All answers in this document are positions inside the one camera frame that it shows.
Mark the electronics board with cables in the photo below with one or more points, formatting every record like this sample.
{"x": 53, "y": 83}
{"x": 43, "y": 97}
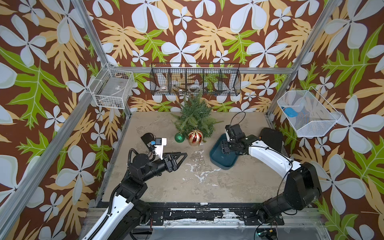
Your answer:
{"x": 270, "y": 234}

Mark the blue object in basket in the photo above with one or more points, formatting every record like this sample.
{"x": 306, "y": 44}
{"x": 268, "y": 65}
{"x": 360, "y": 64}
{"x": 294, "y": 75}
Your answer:
{"x": 290, "y": 112}

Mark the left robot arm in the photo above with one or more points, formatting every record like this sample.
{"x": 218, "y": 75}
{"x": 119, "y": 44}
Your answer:
{"x": 125, "y": 210}

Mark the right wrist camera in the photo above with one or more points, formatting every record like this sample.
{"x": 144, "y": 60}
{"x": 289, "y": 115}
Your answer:
{"x": 234, "y": 133}

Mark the white mesh basket right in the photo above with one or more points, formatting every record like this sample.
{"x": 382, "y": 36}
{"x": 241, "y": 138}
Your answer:
{"x": 316, "y": 115}

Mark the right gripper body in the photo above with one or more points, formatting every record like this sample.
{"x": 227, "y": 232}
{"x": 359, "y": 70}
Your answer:
{"x": 229, "y": 146}

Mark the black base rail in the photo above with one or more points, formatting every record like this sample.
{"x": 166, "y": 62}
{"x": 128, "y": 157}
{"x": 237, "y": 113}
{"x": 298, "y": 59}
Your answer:
{"x": 156, "y": 214}

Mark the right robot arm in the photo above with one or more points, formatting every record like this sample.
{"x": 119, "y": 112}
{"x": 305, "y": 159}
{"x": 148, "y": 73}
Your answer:
{"x": 300, "y": 184}

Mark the black pad left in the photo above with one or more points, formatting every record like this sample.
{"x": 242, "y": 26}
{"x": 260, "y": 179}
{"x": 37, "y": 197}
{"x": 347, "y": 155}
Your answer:
{"x": 147, "y": 139}

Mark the black wire basket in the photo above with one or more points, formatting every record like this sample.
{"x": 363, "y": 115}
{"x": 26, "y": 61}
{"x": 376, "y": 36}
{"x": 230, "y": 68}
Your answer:
{"x": 183, "y": 79}

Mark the green glitter ball ornament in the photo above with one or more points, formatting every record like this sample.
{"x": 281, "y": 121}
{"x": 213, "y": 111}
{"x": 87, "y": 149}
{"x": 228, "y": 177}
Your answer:
{"x": 179, "y": 137}

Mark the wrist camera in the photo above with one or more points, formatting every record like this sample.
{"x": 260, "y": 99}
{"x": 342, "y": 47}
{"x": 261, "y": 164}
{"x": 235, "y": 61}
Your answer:
{"x": 234, "y": 133}
{"x": 157, "y": 146}

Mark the small green christmas tree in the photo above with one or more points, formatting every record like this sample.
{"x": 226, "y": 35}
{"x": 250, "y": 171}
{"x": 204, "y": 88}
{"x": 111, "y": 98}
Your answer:
{"x": 195, "y": 115}

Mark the white wire basket left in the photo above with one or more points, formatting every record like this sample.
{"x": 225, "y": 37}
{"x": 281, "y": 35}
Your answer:
{"x": 111, "y": 88}

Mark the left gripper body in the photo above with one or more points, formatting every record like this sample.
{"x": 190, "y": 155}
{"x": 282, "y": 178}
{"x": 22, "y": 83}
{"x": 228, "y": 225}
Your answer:
{"x": 168, "y": 166}

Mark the teal plastic bin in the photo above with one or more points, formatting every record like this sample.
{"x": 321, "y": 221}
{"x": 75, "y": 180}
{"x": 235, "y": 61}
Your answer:
{"x": 218, "y": 158}

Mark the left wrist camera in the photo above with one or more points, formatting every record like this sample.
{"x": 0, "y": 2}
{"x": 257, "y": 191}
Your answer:
{"x": 157, "y": 146}

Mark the red gold striped ornament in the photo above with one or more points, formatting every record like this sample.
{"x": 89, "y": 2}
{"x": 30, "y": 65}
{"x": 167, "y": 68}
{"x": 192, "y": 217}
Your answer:
{"x": 195, "y": 138}

